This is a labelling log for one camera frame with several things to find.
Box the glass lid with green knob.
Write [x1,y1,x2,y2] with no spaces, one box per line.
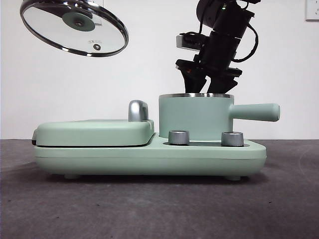
[19,0,130,58]

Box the mint green steamer pot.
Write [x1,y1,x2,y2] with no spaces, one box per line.
[159,92,280,140]

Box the silver control knob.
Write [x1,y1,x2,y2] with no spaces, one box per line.
[168,129,190,146]
[221,131,244,147]

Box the mint green breakfast machine base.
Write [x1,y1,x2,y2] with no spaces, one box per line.
[33,132,267,181]

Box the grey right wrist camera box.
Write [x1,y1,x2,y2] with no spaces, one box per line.
[175,34,200,50]

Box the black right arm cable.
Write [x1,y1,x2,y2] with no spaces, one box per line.
[230,9,260,63]

